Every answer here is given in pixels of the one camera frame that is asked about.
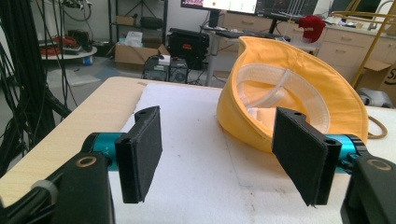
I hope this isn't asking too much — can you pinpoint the yellow metal frame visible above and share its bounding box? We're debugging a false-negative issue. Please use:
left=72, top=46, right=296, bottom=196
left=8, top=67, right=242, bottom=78
left=330, top=0, right=396, bottom=89

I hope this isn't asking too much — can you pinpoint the black metal shelf rack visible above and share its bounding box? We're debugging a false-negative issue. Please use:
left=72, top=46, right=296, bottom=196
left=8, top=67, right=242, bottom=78
left=107, top=0, right=169, bottom=47

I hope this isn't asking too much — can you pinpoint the bundle of black cables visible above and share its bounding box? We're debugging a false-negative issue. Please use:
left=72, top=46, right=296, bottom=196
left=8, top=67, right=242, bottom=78
left=0, top=0, right=73, bottom=177

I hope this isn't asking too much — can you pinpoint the red cap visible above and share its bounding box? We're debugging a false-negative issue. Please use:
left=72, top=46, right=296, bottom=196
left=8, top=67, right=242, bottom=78
left=298, top=14, right=327, bottom=44

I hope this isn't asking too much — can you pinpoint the yellow bucket hat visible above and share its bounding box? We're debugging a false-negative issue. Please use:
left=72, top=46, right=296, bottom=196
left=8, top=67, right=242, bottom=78
left=216, top=35, right=389, bottom=154

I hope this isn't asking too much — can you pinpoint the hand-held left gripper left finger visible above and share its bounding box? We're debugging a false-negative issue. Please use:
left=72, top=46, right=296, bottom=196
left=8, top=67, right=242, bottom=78
left=114, top=105, right=163, bottom=204

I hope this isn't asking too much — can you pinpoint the orange cable coil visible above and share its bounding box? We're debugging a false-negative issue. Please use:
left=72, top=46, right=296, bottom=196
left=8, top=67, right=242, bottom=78
left=40, top=35, right=78, bottom=57

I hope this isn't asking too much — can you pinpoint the grey desk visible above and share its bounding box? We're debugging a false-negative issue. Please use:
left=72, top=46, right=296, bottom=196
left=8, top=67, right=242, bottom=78
left=201, top=25, right=321, bottom=88

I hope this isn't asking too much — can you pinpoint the printed cardboard box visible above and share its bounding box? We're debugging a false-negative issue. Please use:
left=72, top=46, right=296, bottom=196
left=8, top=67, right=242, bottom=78
left=355, top=59, right=396, bottom=104

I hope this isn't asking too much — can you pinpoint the beige drawer cabinet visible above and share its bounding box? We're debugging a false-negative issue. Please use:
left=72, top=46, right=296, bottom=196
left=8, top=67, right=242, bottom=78
left=317, top=25, right=396, bottom=84

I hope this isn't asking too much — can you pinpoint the round white table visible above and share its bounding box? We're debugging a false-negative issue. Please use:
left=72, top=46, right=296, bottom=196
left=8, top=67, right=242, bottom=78
left=40, top=46, right=98, bottom=62

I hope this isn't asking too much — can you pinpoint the open cardboard box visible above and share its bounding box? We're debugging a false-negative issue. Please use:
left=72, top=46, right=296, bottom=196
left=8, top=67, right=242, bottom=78
left=114, top=42, right=171, bottom=66

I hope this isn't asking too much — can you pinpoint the black equipment case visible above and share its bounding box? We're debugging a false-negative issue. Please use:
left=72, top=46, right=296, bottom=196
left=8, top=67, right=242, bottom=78
left=167, top=27, right=210, bottom=71

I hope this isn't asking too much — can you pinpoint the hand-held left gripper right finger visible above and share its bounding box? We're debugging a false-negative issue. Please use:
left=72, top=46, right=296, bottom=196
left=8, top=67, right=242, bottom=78
left=271, top=106, right=343, bottom=207

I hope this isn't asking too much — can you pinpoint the white foam mat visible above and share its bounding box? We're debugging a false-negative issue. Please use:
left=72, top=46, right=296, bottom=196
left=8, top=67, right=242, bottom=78
left=108, top=81, right=396, bottom=224

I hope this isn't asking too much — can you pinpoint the black computer tower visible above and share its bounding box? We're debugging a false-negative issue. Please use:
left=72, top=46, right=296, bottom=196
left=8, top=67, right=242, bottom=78
left=142, top=55, right=190, bottom=84

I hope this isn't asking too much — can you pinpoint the dark computer monitor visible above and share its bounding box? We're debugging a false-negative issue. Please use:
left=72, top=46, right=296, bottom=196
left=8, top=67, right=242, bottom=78
left=257, top=0, right=319, bottom=17

